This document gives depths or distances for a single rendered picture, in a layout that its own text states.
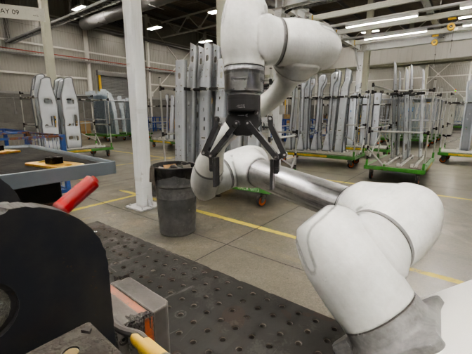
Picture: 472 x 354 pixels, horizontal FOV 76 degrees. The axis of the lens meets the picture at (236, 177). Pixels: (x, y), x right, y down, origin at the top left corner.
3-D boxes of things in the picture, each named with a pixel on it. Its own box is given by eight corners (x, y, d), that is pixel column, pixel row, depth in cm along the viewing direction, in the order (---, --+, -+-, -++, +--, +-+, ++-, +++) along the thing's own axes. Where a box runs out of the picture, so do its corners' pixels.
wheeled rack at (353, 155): (277, 161, 779) (279, 90, 742) (293, 156, 859) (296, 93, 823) (354, 169, 672) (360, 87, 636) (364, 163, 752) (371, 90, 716)
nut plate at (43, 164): (22, 165, 43) (22, 156, 43) (49, 161, 46) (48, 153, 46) (60, 170, 39) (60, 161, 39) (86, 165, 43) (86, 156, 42)
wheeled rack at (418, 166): (423, 186, 516) (437, 79, 480) (362, 179, 575) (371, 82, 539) (433, 170, 666) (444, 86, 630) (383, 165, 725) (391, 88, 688)
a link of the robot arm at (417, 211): (410, 290, 64) (456, 241, 74) (417, 226, 57) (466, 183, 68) (214, 188, 123) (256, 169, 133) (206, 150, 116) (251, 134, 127)
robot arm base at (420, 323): (352, 335, 71) (337, 313, 73) (444, 298, 60) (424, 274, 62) (328, 386, 56) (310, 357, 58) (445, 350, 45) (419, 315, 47)
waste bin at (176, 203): (142, 232, 318) (137, 164, 303) (180, 218, 360) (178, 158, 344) (173, 245, 288) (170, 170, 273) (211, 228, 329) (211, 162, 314)
